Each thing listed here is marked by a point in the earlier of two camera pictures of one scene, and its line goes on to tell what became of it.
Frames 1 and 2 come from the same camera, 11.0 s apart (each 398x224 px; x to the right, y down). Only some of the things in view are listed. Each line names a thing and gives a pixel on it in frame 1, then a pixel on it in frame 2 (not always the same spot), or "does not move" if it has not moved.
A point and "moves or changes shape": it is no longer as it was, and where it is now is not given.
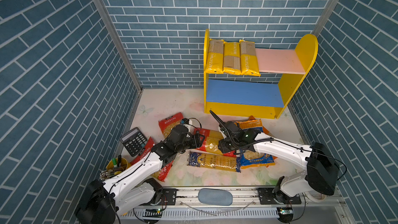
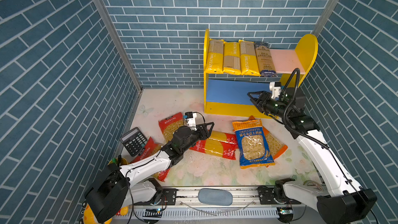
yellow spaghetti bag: [215, 64] does not move
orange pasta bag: [252, 123] moves or changes shape
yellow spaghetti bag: [231, 58] does not move
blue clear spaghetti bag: [217, 162] -> [265, 61]
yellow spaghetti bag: [249, 60] does not move
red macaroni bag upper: [166, 125] does not move
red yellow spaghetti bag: [211, 142] does not move
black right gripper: [222, 147] -> [267, 97]
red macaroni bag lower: [161, 174] does not move
